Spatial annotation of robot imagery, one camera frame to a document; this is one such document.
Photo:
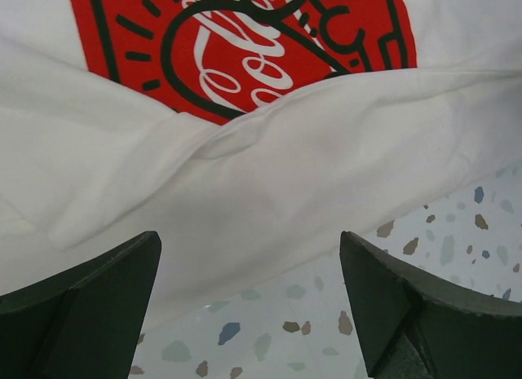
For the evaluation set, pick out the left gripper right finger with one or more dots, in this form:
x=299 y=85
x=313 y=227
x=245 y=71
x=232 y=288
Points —
x=413 y=324

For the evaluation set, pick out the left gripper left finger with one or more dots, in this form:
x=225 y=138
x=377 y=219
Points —
x=84 y=322

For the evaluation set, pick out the white t shirt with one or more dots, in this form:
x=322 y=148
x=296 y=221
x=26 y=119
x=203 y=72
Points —
x=247 y=133

